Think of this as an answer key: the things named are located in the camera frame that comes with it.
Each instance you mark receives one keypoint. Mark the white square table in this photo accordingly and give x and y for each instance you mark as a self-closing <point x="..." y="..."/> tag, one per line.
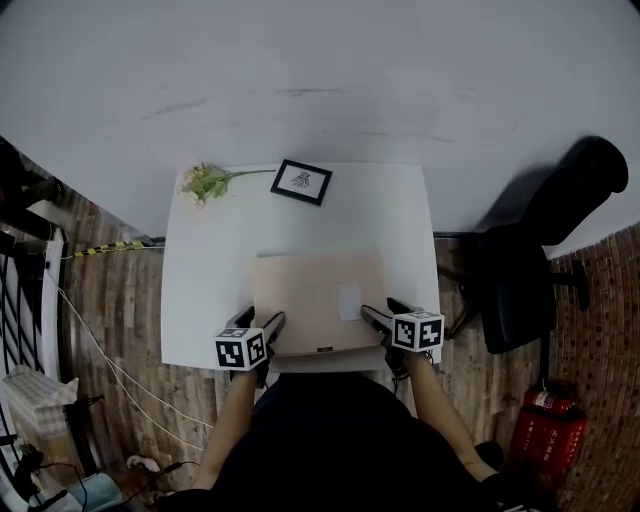
<point x="210" y="280"/>

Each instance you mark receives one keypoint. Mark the black picture frame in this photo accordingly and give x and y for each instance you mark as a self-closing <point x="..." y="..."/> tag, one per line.
<point x="301" y="182"/>

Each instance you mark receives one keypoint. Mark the yellow black striped tape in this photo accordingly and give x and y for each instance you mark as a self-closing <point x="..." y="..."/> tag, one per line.
<point x="107" y="247"/>

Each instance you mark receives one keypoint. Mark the red fire extinguisher box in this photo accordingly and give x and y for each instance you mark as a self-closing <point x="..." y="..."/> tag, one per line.
<point x="547" y="440"/>

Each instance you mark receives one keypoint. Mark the cardboard box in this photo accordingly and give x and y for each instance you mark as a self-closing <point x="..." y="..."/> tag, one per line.
<point x="40" y="405"/>
<point x="310" y="300"/>

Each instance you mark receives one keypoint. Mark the white slipper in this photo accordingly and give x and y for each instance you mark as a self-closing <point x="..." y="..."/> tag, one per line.
<point x="142" y="462"/>

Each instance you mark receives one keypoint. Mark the black office chair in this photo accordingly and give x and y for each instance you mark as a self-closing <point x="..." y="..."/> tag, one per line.
<point x="520" y="280"/>

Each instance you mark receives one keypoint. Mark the person's left forearm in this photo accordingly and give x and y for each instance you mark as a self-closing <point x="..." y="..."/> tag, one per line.
<point x="230" y="425"/>

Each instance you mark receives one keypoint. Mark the black stair railing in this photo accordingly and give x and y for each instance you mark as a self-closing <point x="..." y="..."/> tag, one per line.
<point x="20" y="300"/>

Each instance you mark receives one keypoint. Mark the red fire extinguisher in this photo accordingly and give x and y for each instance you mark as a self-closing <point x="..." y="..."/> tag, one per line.
<point x="550" y="400"/>

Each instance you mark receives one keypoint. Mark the person's black shirt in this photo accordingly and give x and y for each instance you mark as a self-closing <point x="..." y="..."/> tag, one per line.
<point x="340" y="450"/>

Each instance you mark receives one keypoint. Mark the person's right forearm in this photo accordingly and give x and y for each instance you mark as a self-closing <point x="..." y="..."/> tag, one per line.
<point x="445" y="420"/>

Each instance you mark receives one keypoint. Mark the light blue cloth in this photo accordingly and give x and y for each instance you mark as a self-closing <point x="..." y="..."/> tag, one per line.
<point x="97" y="492"/>

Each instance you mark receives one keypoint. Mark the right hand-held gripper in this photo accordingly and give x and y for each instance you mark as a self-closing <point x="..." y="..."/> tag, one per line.
<point x="417" y="332"/>

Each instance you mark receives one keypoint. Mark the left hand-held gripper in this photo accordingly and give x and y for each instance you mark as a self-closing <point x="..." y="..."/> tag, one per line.
<point x="232" y="350"/>

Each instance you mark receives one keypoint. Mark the artificial flower bunch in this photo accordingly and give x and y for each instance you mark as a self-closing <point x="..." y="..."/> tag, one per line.
<point x="207" y="182"/>

